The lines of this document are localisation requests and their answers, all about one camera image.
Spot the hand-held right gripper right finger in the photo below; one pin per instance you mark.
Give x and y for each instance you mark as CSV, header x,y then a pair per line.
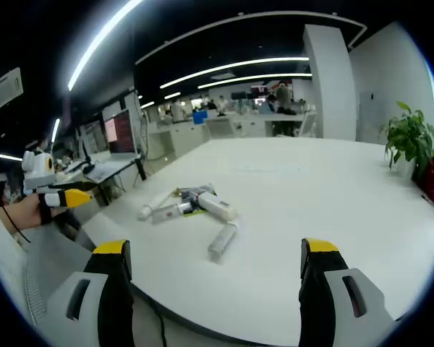
x,y
314,289

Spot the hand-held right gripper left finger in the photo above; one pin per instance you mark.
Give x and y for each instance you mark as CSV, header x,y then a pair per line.
x,y
112,289

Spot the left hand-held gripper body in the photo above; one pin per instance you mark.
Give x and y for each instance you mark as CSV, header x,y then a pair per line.
x,y
36,173

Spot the clear cap skincare bottle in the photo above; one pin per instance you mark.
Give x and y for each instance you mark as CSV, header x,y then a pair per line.
x,y
168,213
222,240

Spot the gold foil skincare sachet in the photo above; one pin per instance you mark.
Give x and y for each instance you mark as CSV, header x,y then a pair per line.
x,y
176,191

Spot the green black skincare sachet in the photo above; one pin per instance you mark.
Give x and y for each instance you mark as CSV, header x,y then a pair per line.
x,y
199,189

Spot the large white skincare tube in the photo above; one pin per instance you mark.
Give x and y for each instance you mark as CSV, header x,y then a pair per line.
x,y
217,206

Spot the person's left hand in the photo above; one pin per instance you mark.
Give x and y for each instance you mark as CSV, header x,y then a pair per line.
x,y
30,209

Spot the grey mesh chair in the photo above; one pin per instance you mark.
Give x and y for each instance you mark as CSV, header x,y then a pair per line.
x,y
58,253

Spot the white computer monitor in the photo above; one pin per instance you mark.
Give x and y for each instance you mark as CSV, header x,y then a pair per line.
x,y
122,132

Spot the white ceiling unit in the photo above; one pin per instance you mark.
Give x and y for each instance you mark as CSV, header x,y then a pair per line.
x,y
5,90

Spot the person in white shirt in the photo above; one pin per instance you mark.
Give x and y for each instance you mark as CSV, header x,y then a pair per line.
x,y
3,267

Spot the row of white office desks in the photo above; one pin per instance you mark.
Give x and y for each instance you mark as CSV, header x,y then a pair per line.
x,y
188,137

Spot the wide ceiling light strip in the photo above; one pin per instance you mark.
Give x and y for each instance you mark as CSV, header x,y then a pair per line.
x,y
94,47

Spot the blue box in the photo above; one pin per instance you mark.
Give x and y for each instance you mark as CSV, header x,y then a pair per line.
x,y
200,118

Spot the white plant pot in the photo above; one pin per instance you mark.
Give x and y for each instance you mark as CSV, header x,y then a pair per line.
x,y
405,168

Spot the green potted plant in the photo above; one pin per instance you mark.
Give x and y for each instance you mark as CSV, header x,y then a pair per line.
x,y
408,133

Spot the thin ceiling light strip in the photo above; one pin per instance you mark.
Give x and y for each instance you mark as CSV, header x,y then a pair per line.
x,y
235,66
255,77

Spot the white square pillar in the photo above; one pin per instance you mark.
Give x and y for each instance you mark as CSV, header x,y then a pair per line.
x,y
329,90

